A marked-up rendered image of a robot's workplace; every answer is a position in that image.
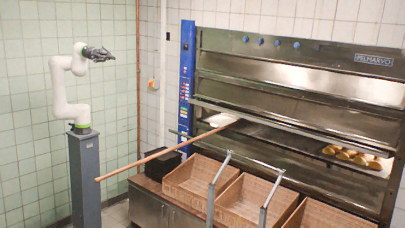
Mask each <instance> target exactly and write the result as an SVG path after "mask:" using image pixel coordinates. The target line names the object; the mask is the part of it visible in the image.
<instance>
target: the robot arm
mask: <svg viewBox="0 0 405 228"><path fill-rule="evenodd" d="M103 51H105V52H106V53H105V52H103ZM72 52H73V56H60V55H54V56H52V57H51V58H50V59H49V60H48V66H49V71H50V75H51V79H52V91H53V105H52V115H53V117H54V118H55V119H56V120H59V121H65V120H74V123H73V124H71V123H69V124H68V125H69V126H71V127H72V128H71V131H74V134H76V135H88V134H91V132H92V129H91V128H90V106H89V105H88V104H68V102H67V98H66V87H65V83H64V73H65V72H66V71H67V70H71V71H72V73H73V74H74V75H76V76H78V77H81V76H83V75H86V73H87V64H88V59H90V60H93V62H94V63H99V62H105V61H106V60H111V59H112V60H116V57H114V56H113V55H112V54H111V53H110V52H109V51H108V50H106V49H105V48H104V46H102V48H101V49H98V48H96V47H95V46H92V45H86V44H85V43H83V42H78V43H76V44H75V45H74V46H73V49H72Z"/></svg>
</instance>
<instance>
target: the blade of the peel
mask: <svg viewBox="0 0 405 228"><path fill-rule="evenodd" d="M221 116H225V117H229V118H233V119H236V120H238V119H240V118H238V117H235V116H231V115H226V114H224V113H221ZM244 122H247V123H250V124H254V125H259V126H261V127H266V128H267V127H268V125H264V124H261V123H258V122H254V121H249V120H247V119H244Z"/></svg>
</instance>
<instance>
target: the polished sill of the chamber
mask: <svg viewBox="0 0 405 228"><path fill-rule="evenodd" d="M196 124H197V125H199V126H202V127H205V128H209V129H211V130H215V129H217V128H219V127H221V126H218V125H214V124H211V123H209V122H205V121H202V120H199V121H197V122H196ZM218 132H220V133H223V134H226V135H230V136H233V137H235V138H239V139H242V140H245V141H248V142H251V143H254V144H257V145H260V146H263V147H266V148H270V149H272V150H275V151H279V152H281V153H284V154H288V155H290V156H293V157H295V158H298V159H301V160H305V161H307V162H310V163H314V164H316V165H320V166H323V167H326V168H329V169H332V170H335V171H339V172H341V173H344V174H347V175H348V176H352V177H355V178H358V179H361V180H365V181H367V182H371V183H374V184H377V185H380V186H384V187H386V188H387V185H388V179H384V178H382V177H379V176H375V175H372V174H368V173H365V172H362V171H361V170H358V169H354V168H351V167H348V166H345V165H341V164H338V163H334V162H331V161H328V160H325V159H322V158H319V157H315V156H311V155H309V154H307V153H304V152H302V151H298V150H294V149H291V148H288V147H284V146H282V145H279V144H275V143H273V142H268V141H265V140H263V139H259V138H255V137H253V136H250V135H246V134H244V133H240V132H238V131H234V130H231V129H228V128H225V129H223V130H221V131H218Z"/></svg>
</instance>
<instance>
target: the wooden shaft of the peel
mask: <svg viewBox="0 0 405 228"><path fill-rule="evenodd" d="M238 123H239V120H237V121H235V122H232V123H230V124H227V125H224V126H222V127H219V128H217V129H215V130H212V131H210V132H207V133H205V134H203V135H200V136H197V137H195V138H193V139H190V140H188V141H186V142H183V143H181V144H178V145H176V146H173V147H171V148H168V149H165V150H163V151H160V152H158V153H156V154H153V155H151V156H148V157H146V158H144V159H141V160H138V161H136V162H135V163H132V164H130V165H127V166H125V167H123V168H120V169H117V170H115V171H112V172H110V173H108V174H104V175H103V176H100V177H97V178H95V182H96V183H97V182H100V181H102V180H104V179H107V178H109V177H112V176H115V175H117V174H119V173H122V172H124V171H126V170H128V169H131V168H134V167H136V166H139V165H141V163H144V162H147V161H149V160H151V159H154V158H156V157H159V156H161V155H163V154H166V153H168V152H171V151H173V150H176V149H178V148H180V147H183V146H185V145H187V144H190V143H192V142H195V141H197V140H199V139H202V138H204V137H206V136H209V135H211V134H214V133H216V132H218V131H221V130H223V129H225V128H228V127H231V126H233V125H235V124H238Z"/></svg>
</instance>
